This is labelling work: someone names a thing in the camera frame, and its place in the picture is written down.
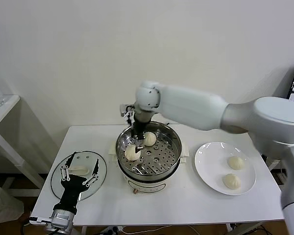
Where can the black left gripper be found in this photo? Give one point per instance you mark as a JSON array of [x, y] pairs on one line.
[[73, 186]]

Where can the round glass pot lid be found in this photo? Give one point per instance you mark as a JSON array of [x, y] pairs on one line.
[[79, 169]]

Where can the white electric cooking pot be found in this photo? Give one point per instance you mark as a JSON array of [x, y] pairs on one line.
[[147, 187]]

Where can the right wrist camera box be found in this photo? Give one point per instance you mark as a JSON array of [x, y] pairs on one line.
[[124, 109]]

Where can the round white plate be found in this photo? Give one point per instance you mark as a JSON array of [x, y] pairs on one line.
[[210, 166]]

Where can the white side table with jar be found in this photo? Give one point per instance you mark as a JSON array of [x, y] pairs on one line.
[[5, 105]]

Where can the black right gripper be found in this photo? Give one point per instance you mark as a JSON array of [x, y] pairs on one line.
[[139, 128]]

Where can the white steamed baozi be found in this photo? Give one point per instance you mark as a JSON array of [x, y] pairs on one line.
[[235, 162], [231, 181], [131, 154], [150, 139]]

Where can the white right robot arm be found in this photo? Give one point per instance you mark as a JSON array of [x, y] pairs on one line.
[[191, 107]]

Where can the stainless steel steamer basket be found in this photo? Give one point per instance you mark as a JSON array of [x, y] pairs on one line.
[[161, 151]]

